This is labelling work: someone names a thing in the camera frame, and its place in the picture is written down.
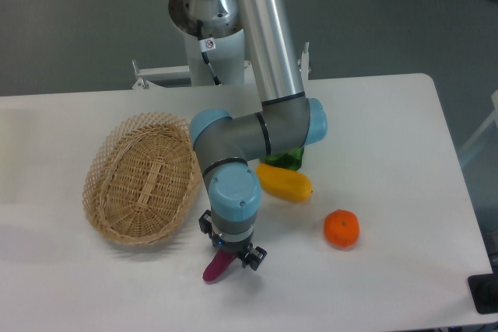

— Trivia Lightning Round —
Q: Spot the orange tangerine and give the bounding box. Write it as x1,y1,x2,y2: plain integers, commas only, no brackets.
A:
323,209,360,248

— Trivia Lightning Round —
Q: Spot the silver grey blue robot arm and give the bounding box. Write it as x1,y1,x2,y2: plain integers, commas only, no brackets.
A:
168,0,328,269

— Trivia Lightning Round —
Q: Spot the black device at table edge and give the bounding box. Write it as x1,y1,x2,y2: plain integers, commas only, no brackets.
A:
468,273,497,314

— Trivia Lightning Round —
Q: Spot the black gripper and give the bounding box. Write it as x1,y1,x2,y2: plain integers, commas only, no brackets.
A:
198,210,268,271

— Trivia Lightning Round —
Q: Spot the white metal base frame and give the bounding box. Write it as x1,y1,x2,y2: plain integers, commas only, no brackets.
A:
132,40,312,89

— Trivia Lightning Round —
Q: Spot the purple sweet potato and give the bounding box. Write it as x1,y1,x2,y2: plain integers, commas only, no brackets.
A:
202,250,237,282

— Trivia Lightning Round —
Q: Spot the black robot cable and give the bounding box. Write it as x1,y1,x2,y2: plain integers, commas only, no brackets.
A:
196,19,223,86

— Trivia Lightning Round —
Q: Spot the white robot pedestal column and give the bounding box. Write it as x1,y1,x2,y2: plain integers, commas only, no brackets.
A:
168,0,245,86

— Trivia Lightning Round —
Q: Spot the yellow mango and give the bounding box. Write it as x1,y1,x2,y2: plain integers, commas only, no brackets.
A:
256,163,313,202

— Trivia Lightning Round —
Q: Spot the woven wicker oval basket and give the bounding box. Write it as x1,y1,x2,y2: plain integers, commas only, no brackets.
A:
82,112,202,246

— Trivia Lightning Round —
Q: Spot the green bok choy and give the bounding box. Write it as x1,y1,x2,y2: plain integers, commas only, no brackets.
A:
260,147,304,171

